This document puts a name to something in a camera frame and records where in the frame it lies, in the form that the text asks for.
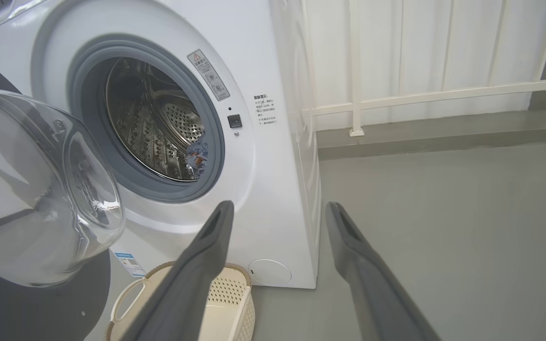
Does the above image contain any grey rubber door gasket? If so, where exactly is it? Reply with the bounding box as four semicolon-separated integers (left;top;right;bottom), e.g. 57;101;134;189
67;39;225;203

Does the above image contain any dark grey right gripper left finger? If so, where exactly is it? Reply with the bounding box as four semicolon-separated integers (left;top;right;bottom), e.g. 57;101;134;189
121;200;235;341

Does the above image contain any blue energy label sticker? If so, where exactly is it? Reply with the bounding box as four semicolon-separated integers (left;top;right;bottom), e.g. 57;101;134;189
113;251;146;278

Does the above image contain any cream perforated laundry basket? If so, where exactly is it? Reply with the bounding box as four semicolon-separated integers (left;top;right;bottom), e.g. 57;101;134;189
106;261;256;341

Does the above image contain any white metal railing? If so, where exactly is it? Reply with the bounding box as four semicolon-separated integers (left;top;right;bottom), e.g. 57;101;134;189
301;0;546;138

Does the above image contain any steel perforated washer drum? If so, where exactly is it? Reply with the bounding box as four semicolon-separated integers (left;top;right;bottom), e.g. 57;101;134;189
106;58;207;182

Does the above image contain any round white filter cover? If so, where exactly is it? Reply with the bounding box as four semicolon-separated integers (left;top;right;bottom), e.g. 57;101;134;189
248;259;292;286

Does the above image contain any grey warning sticker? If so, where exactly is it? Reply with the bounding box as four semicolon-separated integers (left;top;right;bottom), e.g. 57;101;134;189
187;49;230;101

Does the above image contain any black round glass washer door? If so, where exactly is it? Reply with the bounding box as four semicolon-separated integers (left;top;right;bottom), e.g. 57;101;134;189
0;50;126;341

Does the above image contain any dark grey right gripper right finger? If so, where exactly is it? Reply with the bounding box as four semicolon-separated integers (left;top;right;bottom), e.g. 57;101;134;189
325;201;442;341

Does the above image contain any blue cartoon print garment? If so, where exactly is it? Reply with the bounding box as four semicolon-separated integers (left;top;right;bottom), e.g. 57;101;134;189
185;135;210;179

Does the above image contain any white front-load washing machine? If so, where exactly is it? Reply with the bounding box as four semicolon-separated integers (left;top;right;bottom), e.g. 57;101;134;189
0;0;322;289

